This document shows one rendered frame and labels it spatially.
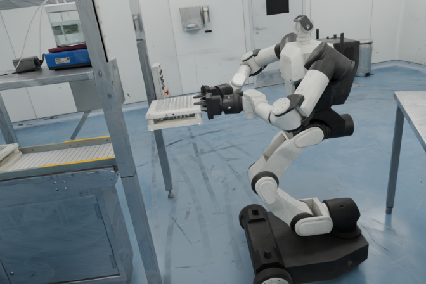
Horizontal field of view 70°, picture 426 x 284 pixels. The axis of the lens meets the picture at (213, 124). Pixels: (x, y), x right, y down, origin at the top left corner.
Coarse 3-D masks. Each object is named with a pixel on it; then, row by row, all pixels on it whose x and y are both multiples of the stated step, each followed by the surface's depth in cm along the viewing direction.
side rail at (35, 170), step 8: (96, 160) 137; (104, 160) 137; (112, 160) 137; (32, 168) 137; (40, 168) 136; (48, 168) 136; (56, 168) 137; (64, 168) 137; (72, 168) 137; (80, 168) 137; (0, 176) 136; (8, 176) 137; (16, 176) 137
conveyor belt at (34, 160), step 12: (108, 144) 162; (24, 156) 160; (36, 156) 158; (48, 156) 156; (60, 156) 154; (72, 156) 153; (84, 156) 151; (96, 156) 149; (108, 156) 148; (12, 168) 148; (24, 168) 146
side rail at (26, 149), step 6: (102, 138) 162; (108, 138) 162; (48, 144) 162; (54, 144) 161; (60, 144) 162; (66, 144) 162; (72, 144) 162; (84, 144) 162; (90, 144) 163; (24, 150) 161; (30, 150) 162; (36, 150) 162; (42, 150) 162
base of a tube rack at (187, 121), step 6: (156, 120) 139; (168, 120) 137; (174, 120) 136; (180, 120) 135; (186, 120) 135; (192, 120) 135; (198, 120) 135; (150, 126) 135; (156, 126) 135; (162, 126) 135; (168, 126) 135; (174, 126) 135
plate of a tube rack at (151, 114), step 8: (192, 96) 153; (152, 104) 149; (184, 104) 142; (192, 104) 141; (152, 112) 136; (160, 112) 135; (168, 112) 134; (176, 112) 133; (184, 112) 133; (192, 112) 134; (200, 112) 134
